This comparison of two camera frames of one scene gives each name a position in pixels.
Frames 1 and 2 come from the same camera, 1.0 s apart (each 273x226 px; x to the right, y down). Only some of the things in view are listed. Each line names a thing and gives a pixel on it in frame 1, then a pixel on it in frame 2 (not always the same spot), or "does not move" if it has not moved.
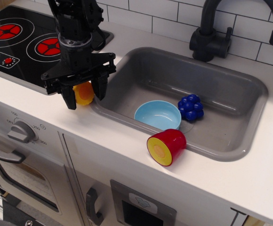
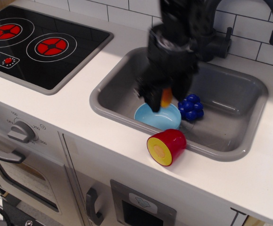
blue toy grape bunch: x=190 y=107 does not move
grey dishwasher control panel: x=133 y=208 does not move
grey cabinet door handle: x=90 y=197 does not move
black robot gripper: x=78 y=62 -> x=172 y=60
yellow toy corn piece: x=84 y=93 -> x=166 y=97
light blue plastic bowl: x=160 y=114 does not move
